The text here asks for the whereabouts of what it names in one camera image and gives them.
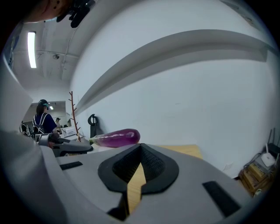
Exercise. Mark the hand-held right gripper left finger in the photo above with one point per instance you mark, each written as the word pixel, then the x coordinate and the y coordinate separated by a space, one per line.
pixel 87 172

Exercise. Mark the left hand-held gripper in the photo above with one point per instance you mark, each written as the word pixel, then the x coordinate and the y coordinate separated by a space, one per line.
pixel 47 140

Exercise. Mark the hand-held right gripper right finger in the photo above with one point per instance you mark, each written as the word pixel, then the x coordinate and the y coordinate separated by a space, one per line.
pixel 186 175

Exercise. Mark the purple eggplant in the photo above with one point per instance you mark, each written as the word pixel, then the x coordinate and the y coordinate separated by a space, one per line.
pixel 118 138

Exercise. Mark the white box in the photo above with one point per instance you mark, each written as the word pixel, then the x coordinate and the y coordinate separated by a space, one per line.
pixel 68 131

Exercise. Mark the black office chair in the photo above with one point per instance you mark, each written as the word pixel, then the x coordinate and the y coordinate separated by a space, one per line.
pixel 94 127

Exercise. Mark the wooden coat rack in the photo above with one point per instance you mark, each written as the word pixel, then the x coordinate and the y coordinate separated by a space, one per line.
pixel 74 118

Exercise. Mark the cardboard boxes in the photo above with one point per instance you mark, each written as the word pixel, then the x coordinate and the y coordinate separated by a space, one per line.
pixel 254 177

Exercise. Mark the white router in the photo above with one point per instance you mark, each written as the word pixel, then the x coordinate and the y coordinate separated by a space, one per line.
pixel 268 158

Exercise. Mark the round ceiling detector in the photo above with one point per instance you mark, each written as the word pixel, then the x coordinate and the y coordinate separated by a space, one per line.
pixel 55 56

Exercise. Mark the long ceiling light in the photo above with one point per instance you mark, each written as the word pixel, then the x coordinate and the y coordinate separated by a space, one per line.
pixel 32 50

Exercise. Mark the person's face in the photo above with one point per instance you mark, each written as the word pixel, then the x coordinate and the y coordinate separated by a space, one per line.
pixel 46 9

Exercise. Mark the long white wall shelf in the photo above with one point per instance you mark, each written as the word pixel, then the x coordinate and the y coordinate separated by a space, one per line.
pixel 175 50

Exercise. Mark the black head-worn camera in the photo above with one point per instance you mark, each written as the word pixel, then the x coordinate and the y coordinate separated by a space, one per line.
pixel 77 12

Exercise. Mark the paper wall notice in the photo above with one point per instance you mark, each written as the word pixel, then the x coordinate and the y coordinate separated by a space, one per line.
pixel 247 18

